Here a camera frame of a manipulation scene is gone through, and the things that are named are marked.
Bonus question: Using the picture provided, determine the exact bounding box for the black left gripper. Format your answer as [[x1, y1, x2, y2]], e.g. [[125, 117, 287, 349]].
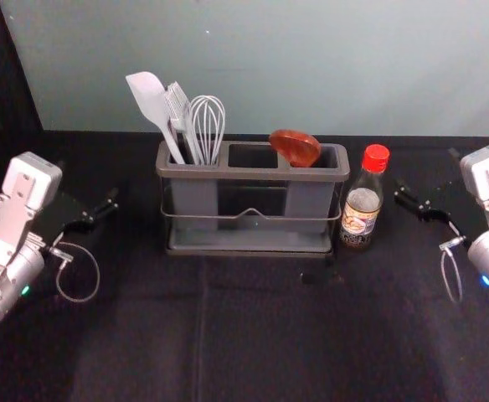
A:
[[29, 158, 120, 256]]

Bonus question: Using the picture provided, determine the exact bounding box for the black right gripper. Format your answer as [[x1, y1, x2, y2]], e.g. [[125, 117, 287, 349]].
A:
[[393, 146, 486, 250]]

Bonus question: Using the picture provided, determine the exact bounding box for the red-capped sauce bottle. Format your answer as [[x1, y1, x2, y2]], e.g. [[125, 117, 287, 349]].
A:
[[339, 143, 392, 249]]

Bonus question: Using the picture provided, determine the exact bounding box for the pale grey silicone spatula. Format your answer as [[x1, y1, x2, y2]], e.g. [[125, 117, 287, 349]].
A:
[[125, 71, 187, 166]]

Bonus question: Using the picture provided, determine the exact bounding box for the grey three-slot utensil holder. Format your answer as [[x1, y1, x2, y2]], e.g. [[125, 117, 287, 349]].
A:
[[155, 140, 351, 252]]

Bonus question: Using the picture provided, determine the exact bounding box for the brown wooden spoon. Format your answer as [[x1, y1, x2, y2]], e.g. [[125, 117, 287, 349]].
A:
[[268, 129, 322, 169]]

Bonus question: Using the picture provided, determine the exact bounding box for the black rack with steel bar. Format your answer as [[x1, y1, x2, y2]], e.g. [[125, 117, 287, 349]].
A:
[[159, 183, 342, 267]]

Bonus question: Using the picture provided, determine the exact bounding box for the black table cloth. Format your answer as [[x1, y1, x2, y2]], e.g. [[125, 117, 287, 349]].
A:
[[0, 0, 489, 402]]

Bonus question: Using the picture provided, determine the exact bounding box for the right gripper thin cable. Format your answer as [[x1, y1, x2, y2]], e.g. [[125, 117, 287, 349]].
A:
[[439, 235, 468, 305]]

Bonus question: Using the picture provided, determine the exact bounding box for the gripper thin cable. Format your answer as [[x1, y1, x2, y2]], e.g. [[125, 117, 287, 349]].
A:
[[39, 240, 101, 305], [439, 235, 468, 305]]

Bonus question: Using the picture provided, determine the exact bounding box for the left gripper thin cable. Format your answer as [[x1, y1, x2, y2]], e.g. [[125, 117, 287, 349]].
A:
[[39, 240, 101, 305]]

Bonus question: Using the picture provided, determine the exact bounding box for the silver wire whisk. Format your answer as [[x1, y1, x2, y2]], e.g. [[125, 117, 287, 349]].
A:
[[189, 95, 227, 166]]

